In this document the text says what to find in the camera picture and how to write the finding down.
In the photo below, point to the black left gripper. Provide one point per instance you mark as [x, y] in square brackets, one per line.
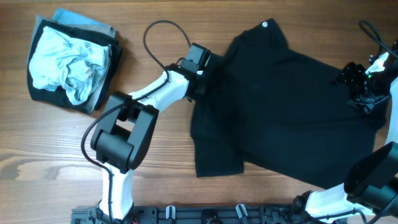
[205, 79]

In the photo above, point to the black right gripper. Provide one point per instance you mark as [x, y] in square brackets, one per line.
[348, 76]

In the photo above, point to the black t-shirt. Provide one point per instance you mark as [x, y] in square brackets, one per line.
[278, 109]

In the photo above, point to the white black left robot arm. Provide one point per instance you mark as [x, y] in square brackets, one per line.
[122, 136]

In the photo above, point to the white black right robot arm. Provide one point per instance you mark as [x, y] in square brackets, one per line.
[371, 185]

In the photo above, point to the blue folded garment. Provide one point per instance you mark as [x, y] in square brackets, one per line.
[64, 16]

